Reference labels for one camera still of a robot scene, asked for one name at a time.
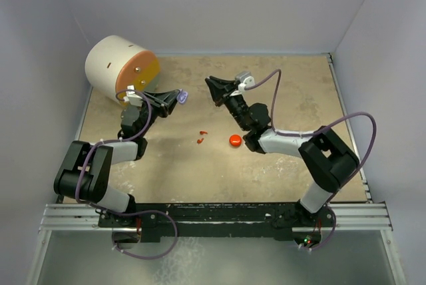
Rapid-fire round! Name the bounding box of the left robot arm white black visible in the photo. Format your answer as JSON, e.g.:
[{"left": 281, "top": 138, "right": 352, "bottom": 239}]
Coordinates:
[{"left": 53, "top": 85, "right": 182, "bottom": 226}]

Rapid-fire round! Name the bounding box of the purple earbud charging case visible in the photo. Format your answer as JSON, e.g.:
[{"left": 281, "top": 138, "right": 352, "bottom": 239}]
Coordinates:
[{"left": 177, "top": 89, "right": 188, "bottom": 105}]

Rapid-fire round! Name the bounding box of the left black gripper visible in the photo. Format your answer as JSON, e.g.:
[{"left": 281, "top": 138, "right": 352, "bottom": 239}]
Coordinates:
[{"left": 137, "top": 90, "right": 180, "bottom": 137}]

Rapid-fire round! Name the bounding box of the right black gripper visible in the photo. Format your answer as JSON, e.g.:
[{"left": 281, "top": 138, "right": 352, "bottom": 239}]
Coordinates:
[{"left": 206, "top": 77, "right": 250, "bottom": 132}]

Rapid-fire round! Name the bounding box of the orange earbud charging case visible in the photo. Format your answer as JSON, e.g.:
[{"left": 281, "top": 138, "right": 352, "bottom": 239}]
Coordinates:
[{"left": 229, "top": 135, "right": 242, "bottom": 147}]

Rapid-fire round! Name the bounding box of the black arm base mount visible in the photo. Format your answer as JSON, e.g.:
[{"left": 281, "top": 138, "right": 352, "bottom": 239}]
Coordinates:
[{"left": 98, "top": 202, "right": 336, "bottom": 243}]

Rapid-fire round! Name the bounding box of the round white drawer cabinet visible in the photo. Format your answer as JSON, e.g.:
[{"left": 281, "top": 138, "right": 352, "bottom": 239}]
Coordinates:
[{"left": 85, "top": 35, "right": 161, "bottom": 104}]

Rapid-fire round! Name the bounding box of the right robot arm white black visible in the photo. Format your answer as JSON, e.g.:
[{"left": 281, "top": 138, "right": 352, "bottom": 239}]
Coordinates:
[{"left": 205, "top": 76, "right": 360, "bottom": 226}]

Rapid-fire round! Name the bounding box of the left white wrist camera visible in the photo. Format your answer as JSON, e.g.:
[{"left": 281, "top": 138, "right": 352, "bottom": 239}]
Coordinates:
[{"left": 123, "top": 85, "right": 144, "bottom": 107}]

